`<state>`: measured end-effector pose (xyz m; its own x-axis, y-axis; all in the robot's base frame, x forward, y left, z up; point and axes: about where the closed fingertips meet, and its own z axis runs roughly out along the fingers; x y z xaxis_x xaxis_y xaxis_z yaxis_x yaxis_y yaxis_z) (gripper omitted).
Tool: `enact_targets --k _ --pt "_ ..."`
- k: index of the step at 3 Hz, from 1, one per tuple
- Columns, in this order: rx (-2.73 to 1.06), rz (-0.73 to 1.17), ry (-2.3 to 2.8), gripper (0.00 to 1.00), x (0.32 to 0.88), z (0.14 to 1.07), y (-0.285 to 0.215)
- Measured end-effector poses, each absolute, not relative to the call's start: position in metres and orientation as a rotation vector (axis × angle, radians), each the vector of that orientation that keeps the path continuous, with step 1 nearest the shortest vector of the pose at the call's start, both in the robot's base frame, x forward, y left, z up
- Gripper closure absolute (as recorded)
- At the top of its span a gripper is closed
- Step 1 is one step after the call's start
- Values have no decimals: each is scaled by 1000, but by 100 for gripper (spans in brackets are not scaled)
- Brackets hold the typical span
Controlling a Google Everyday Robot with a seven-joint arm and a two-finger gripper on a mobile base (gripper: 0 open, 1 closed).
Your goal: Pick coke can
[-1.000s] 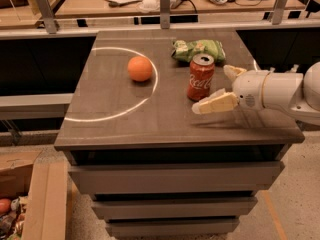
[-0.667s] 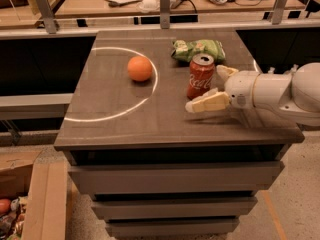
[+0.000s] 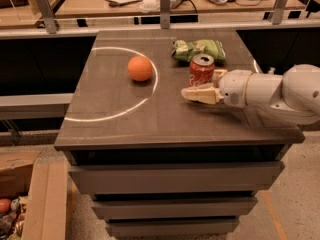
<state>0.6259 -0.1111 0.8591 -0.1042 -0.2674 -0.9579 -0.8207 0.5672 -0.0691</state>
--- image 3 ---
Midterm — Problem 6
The grey drawer cabinet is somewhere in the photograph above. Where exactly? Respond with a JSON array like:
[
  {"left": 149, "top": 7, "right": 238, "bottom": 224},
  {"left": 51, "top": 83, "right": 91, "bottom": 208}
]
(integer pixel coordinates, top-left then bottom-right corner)
[{"left": 55, "top": 29, "right": 304, "bottom": 238}]

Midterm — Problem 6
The metal bracket post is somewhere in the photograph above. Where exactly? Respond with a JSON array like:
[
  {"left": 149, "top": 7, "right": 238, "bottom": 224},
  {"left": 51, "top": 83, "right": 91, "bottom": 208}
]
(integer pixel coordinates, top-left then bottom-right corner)
[
  {"left": 35, "top": 0, "right": 58, "bottom": 34},
  {"left": 270, "top": 0, "right": 288, "bottom": 25},
  {"left": 160, "top": 0, "right": 170, "bottom": 29}
]

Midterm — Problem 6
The metal bracket post right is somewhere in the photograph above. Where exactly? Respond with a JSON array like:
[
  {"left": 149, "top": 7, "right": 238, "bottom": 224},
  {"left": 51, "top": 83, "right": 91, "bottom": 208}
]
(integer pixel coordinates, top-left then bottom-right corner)
[{"left": 270, "top": 0, "right": 288, "bottom": 25}]

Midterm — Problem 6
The orange fruit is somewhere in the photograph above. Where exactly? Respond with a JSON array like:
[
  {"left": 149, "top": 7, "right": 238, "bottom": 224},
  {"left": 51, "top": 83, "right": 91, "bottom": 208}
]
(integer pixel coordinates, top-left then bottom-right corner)
[{"left": 128, "top": 56, "right": 153, "bottom": 82}]

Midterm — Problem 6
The metal bracket post left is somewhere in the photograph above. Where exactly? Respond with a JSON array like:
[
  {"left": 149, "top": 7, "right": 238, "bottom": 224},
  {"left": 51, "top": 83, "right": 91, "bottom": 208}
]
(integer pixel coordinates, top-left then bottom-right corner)
[{"left": 35, "top": 0, "right": 58, "bottom": 34}]

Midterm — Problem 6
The metal bracket post middle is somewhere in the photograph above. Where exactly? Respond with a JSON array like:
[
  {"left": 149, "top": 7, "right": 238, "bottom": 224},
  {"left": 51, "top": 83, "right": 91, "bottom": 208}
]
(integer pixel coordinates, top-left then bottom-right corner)
[{"left": 160, "top": 0, "right": 170, "bottom": 29}]

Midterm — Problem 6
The red coke can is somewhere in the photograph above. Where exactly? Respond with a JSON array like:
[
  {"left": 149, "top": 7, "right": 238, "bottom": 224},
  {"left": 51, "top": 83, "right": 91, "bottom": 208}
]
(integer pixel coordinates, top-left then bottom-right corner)
[{"left": 189, "top": 53, "right": 215, "bottom": 86}]

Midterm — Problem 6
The green chip bag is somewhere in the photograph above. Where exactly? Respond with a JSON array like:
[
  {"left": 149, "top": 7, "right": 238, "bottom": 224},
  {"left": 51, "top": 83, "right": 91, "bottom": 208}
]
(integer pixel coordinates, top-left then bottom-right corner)
[{"left": 172, "top": 39, "right": 226, "bottom": 63}]

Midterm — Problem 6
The white face mask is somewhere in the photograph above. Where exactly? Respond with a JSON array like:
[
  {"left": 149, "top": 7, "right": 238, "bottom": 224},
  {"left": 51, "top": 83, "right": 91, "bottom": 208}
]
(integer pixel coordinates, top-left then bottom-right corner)
[{"left": 137, "top": 0, "right": 159, "bottom": 13}]

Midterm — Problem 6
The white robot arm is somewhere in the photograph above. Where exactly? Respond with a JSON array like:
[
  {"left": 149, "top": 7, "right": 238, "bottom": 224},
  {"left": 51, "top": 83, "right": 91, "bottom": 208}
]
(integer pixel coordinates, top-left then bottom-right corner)
[{"left": 181, "top": 64, "right": 320, "bottom": 125}]

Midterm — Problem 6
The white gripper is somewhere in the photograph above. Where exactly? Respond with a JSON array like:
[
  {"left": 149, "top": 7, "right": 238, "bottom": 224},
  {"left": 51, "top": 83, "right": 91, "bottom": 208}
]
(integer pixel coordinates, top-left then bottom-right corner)
[{"left": 181, "top": 69, "right": 253, "bottom": 108}]

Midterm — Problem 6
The cardboard box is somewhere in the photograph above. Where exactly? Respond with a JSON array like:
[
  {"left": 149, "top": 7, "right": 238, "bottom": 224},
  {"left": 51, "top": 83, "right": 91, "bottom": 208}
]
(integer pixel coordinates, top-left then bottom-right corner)
[{"left": 0, "top": 151, "right": 67, "bottom": 240}]

